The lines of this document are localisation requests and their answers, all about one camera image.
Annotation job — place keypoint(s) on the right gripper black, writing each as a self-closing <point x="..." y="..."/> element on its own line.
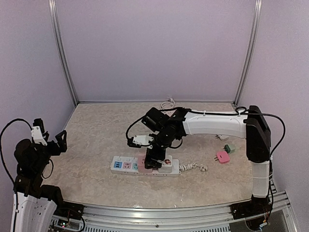
<point x="160" y="156"/>

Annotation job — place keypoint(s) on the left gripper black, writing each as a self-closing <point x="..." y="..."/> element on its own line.
<point x="62" y="147"/>

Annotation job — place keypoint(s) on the pink cube socket adapter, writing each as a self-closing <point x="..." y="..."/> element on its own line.
<point x="141" y="165"/>

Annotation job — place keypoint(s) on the white cube socket adapter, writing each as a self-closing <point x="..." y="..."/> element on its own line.
<point x="166" y="165"/>

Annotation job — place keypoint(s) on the white multicolour power strip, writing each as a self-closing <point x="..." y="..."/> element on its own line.
<point x="128" y="165"/>

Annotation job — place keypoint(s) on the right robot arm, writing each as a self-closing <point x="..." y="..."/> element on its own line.
<point x="249" y="126"/>

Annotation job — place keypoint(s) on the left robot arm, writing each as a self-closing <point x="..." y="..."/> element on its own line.
<point x="31" y="174"/>

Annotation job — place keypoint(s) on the pink flat plug adapter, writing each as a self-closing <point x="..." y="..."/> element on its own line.
<point x="222" y="157"/>

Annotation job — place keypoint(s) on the white flat plug adapter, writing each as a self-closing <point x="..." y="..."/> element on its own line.
<point x="222" y="137"/>

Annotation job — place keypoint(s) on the green plug adapter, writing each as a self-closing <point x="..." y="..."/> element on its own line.
<point x="229" y="148"/>

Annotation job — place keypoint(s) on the round pink power socket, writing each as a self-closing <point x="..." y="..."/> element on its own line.
<point x="170" y="112"/>

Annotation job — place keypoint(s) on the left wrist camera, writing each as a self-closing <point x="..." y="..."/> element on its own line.
<point x="38" y="131"/>

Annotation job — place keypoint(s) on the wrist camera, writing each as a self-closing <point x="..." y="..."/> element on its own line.
<point x="139" y="141"/>
<point x="38" y="131"/>

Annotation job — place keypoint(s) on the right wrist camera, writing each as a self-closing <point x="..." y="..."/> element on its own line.
<point x="139" y="141"/>

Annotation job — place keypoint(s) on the front aluminium rail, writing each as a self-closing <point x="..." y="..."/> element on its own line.
<point x="214" y="218"/>

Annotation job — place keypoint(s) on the left aluminium frame post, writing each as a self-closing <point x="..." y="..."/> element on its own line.
<point x="61" y="51"/>

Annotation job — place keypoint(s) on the aluminium frame post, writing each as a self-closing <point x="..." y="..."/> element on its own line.
<point x="249" y="52"/>
<point x="61" y="51"/>

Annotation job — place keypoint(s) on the right aluminium frame post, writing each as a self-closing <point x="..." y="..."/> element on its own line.
<point x="249" y="52"/>

